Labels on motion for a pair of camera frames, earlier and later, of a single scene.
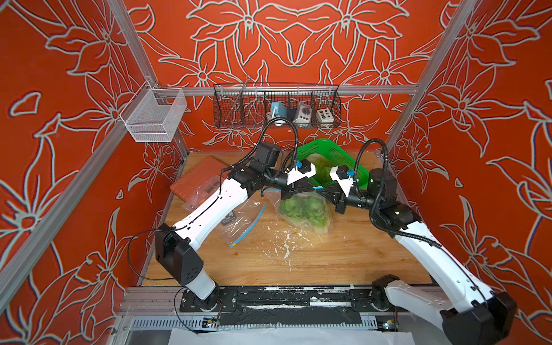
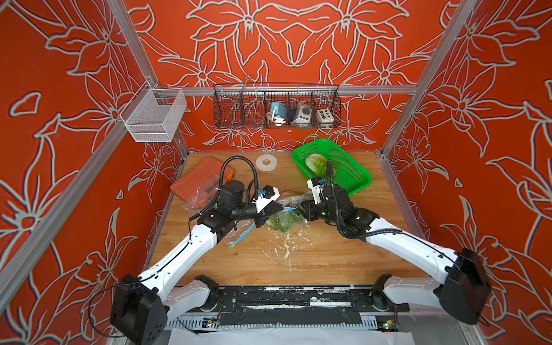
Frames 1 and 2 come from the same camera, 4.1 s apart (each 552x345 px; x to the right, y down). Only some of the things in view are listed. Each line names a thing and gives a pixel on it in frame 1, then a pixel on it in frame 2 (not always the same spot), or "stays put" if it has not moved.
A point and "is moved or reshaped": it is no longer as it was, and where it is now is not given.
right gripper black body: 357,200 to 320,212
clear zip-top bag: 309,210 is moved or reshaped
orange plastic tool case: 200,183 stays put
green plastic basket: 336,158 stays put
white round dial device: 303,114 stays put
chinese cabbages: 310,210 is moved or reshaped
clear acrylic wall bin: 153,114 stays put
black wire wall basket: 252,106 stays put
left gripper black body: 277,180 to 250,211
